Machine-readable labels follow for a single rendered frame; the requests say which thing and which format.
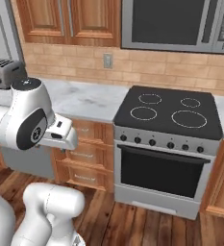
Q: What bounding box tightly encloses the wooden wall cupboard door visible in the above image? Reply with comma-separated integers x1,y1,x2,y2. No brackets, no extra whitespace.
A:
15,0,68,45
66,0,122,48

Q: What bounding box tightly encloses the pale drawer handle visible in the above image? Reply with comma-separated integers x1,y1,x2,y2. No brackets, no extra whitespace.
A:
73,174,97,182
69,152,95,159

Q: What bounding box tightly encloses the black and silver stove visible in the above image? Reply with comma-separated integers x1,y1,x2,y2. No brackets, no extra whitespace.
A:
112,85,224,221

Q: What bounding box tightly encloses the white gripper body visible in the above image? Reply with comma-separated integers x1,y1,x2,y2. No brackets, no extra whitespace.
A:
38,126,80,152

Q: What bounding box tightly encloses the dark oven door handle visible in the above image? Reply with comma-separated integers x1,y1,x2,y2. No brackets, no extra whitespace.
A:
116,143,212,165

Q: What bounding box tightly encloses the grey wall outlet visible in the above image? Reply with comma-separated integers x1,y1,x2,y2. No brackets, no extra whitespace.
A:
103,52,113,69

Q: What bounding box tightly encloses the silver toaster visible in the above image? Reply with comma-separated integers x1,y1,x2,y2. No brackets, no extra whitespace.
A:
0,57,28,90

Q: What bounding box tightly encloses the grey dishwasher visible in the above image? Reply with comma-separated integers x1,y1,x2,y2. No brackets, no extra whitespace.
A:
0,145,56,181

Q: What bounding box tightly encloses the dark microwave door handle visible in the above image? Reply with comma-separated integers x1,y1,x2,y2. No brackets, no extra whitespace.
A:
201,0,219,44

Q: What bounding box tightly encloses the wooden base cupboard door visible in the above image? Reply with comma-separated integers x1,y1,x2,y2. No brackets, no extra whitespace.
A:
199,139,224,220

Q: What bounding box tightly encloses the black glass oven door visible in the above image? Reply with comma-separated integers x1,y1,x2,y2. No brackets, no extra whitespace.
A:
113,143,215,204

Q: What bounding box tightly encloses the silver microwave oven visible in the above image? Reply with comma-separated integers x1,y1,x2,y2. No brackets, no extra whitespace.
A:
120,0,224,55

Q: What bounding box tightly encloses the silver cupboard door handle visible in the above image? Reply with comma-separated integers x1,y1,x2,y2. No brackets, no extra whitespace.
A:
58,0,66,37
67,0,75,37

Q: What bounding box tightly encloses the grey fridge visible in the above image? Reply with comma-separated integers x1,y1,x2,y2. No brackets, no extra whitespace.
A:
0,0,24,62

